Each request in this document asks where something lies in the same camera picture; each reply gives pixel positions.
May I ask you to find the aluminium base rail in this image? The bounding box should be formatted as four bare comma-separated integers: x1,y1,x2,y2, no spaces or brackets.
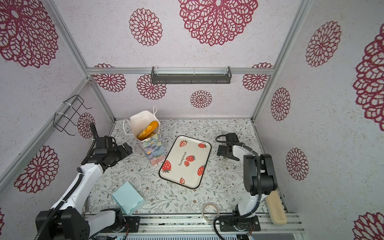
94,213,308,240

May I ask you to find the long twisted bread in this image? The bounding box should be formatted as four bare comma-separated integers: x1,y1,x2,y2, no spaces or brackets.
137,121,159,141

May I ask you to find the beige brush block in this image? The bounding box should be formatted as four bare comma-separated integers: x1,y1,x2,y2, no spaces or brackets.
265,191,288,226

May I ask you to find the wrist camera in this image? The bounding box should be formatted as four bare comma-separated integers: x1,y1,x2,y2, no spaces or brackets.
226,133,240,143
94,136,117,155

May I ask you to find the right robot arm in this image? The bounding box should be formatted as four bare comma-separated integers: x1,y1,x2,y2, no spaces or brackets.
213,133,278,235

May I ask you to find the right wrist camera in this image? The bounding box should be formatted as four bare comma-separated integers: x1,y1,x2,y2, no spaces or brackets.
226,133,240,143

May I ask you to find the light green box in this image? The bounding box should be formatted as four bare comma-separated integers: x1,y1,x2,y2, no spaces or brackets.
112,182,145,216

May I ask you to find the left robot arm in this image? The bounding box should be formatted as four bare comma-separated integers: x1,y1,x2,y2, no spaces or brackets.
35,123,133,240

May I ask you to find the strawberry print bread tray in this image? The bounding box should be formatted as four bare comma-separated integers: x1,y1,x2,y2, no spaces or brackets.
159,135,212,190

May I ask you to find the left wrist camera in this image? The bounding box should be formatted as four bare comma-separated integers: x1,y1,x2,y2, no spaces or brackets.
94,136,117,155

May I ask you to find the floral paper bag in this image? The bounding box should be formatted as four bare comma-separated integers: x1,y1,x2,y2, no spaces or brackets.
123,106,167,166

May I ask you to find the clear tape roll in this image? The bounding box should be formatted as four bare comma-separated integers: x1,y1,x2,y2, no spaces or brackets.
202,202,220,224

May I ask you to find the black wire basket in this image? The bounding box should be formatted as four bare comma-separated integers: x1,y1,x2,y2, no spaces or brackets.
52,95,92,136

